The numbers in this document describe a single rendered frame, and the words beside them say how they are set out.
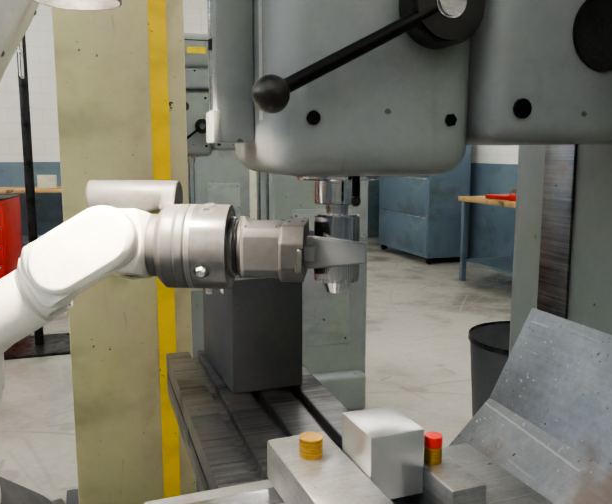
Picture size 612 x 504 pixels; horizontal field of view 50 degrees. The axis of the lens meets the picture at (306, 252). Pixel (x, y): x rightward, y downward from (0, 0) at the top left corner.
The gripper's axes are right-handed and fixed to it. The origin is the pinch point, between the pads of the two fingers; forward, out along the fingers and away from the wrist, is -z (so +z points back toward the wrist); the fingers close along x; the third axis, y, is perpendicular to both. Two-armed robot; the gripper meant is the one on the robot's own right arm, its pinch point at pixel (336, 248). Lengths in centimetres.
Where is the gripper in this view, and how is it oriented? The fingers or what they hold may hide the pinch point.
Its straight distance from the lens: 68.8
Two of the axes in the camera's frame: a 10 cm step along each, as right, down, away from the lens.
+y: -0.1, 9.9, 1.5
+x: 0.5, -1.5, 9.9
